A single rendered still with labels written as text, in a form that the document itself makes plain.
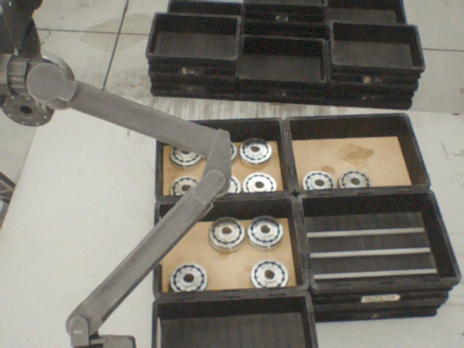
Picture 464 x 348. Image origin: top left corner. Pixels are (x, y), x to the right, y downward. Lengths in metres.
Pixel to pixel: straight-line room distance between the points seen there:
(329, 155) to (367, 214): 0.24
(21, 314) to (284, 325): 0.76
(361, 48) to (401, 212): 1.20
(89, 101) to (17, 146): 1.98
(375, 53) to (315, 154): 1.03
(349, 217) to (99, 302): 0.87
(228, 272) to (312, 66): 1.47
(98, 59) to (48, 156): 1.48
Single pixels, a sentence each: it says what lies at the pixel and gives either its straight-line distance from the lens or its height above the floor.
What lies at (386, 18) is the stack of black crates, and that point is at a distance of 3.24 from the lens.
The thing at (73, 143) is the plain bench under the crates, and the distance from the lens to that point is 2.15.
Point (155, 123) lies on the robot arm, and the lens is 1.18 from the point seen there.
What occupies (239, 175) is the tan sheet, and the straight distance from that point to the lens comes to 1.83.
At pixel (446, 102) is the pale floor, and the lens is 3.43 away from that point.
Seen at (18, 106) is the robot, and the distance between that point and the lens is 1.68.
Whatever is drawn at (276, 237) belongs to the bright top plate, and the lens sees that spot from 1.68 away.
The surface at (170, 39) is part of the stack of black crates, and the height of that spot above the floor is 0.49.
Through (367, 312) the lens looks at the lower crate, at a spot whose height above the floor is 0.76.
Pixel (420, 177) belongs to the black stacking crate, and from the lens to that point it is 1.84.
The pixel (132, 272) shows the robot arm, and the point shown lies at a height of 1.26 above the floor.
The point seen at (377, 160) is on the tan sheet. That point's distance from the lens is 1.94.
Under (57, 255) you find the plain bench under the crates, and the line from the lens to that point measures 1.90.
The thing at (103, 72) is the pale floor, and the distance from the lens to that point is 3.44.
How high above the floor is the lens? 2.29
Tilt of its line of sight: 53 degrees down
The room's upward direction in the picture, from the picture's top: 1 degrees clockwise
